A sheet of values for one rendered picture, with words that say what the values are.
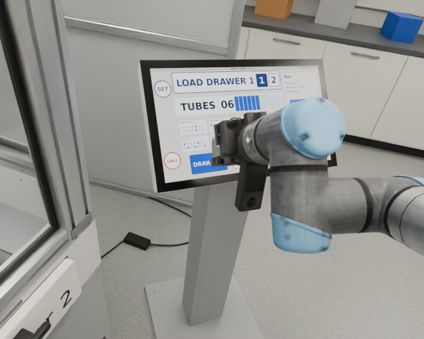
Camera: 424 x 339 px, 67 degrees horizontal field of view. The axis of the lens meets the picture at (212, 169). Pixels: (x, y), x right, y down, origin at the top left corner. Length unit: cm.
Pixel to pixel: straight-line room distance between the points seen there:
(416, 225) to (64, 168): 50
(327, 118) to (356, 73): 256
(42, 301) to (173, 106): 47
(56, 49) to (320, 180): 39
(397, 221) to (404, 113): 278
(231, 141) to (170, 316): 116
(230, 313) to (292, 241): 125
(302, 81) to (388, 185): 55
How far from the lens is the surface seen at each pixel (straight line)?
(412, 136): 331
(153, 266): 180
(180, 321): 160
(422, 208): 41
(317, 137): 40
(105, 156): 212
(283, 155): 41
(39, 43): 49
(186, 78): 81
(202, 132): 79
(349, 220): 44
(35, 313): 66
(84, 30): 182
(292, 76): 94
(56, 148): 56
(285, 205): 41
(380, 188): 46
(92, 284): 84
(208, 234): 110
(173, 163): 76
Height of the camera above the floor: 146
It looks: 37 degrees down
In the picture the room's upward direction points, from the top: 8 degrees clockwise
